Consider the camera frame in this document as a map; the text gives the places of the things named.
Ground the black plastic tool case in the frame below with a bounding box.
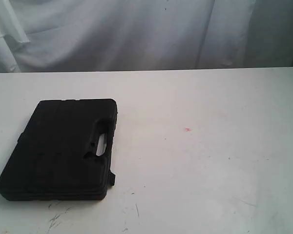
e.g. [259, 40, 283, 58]
[0, 98, 118, 201]

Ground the white backdrop curtain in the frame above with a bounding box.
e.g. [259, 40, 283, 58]
[0, 0, 293, 73]

